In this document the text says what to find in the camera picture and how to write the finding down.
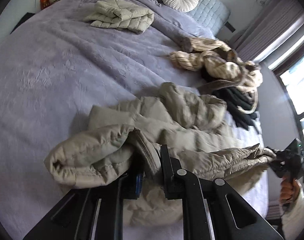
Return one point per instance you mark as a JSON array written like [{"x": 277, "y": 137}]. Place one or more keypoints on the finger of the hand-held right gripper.
[
  {"x": 279, "y": 155},
  {"x": 278, "y": 168}
]

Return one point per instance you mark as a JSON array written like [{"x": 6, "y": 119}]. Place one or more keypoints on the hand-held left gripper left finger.
[{"x": 139, "y": 185}]

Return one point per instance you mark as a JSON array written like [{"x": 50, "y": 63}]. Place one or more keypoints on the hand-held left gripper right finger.
[{"x": 170, "y": 172}]

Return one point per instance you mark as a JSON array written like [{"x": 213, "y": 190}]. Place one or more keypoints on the beige puffer jacket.
[{"x": 104, "y": 142}]

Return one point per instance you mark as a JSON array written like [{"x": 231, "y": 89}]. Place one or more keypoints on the person's right forearm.
[{"x": 297, "y": 217}]

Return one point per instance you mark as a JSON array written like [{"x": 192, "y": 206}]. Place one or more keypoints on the person's right hand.
[{"x": 288, "y": 190}]

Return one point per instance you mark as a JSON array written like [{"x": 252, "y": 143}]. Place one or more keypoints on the window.
[{"x": 299, "y": 92}]

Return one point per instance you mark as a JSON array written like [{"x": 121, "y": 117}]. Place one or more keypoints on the black garment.
[{"x": 239, "y": 100}]

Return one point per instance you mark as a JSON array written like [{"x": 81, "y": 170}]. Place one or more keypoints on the beige striped robe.
[{"x": 216, "y": 62}]

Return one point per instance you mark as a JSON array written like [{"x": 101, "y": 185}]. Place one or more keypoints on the grey curtain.
[{"x": 271, "y": 27}]

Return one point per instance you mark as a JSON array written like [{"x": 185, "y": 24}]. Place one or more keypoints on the purple bed blanket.
[{"x": 54, "y": 67}]

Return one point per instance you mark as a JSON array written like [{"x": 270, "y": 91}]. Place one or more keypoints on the grey quilted headboard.
[{"x": 209, "y": 12}]

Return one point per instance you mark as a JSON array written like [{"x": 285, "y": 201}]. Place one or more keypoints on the folded cream quilted jacket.
[{"x": 119, "y": 15}]

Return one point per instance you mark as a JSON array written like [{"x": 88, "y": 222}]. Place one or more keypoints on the red box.
[{"x": 44, "y": 2}]

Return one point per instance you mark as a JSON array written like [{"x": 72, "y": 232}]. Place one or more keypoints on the dark headboard bracket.
[{"x": 229, "y": 26}]

